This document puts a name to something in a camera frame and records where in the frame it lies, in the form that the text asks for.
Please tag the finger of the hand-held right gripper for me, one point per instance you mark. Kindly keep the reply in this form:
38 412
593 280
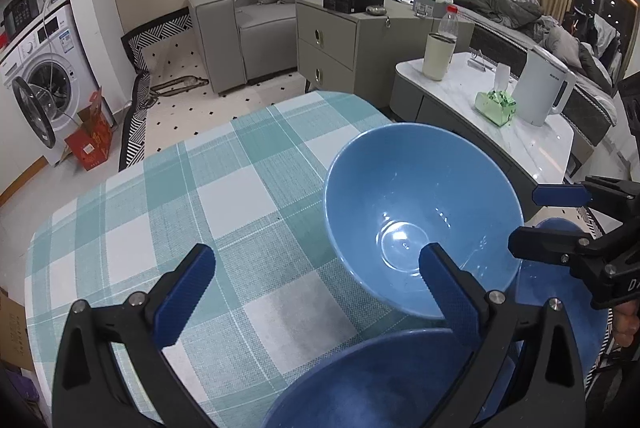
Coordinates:
540 244
560 194

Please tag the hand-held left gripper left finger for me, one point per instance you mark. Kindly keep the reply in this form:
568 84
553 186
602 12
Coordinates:
185 298

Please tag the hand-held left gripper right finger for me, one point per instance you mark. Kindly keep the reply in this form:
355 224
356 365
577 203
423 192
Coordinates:
450 293

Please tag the light blue bowl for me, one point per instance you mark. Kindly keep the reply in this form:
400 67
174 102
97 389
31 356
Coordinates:
400 188

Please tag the person's right forearm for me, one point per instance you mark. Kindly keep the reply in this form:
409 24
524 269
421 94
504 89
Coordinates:
615 388

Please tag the person's right hand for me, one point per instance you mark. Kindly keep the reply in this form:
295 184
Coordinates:
626 328

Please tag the round patterned floor rug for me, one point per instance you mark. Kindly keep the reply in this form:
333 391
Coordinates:
602 223

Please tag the green tissue pack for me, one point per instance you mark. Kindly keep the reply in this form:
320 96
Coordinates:
495 108

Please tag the teal checked tablecloth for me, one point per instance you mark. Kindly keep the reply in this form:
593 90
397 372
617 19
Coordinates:
200 188

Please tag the white electric kettle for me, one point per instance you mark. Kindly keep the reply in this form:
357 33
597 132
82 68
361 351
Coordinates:
540 83

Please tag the white marble coffee table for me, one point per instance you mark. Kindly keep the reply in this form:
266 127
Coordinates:
460 88

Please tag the brown cardboard box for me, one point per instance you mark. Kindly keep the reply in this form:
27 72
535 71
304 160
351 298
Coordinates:
12 333

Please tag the cream tumbler cup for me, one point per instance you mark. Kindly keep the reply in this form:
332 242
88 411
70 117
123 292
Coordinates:
437 58

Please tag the red cardboard box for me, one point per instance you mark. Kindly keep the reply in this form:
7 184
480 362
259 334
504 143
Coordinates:
92 138

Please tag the black white patterned rug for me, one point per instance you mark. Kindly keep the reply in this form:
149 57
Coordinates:
200 108

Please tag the dark window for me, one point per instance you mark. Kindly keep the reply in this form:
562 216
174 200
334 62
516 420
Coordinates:
605 3

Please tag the bed with piled clothes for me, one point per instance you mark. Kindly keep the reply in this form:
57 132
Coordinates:
505 5

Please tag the clear plastic bottle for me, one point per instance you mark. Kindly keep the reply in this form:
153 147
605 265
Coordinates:
448 25

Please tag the small grey pouch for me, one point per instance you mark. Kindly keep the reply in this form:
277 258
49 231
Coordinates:
375 10

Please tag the grey sofa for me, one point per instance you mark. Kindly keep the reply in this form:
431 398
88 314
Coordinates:
225 38

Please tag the grey bedside cabinet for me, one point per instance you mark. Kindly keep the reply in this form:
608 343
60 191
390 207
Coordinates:
330 43

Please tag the white washing machine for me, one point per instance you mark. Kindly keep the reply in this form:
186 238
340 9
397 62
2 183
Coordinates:
55 53

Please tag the black pressure cooker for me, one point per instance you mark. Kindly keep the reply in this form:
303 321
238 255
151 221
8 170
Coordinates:
22 10

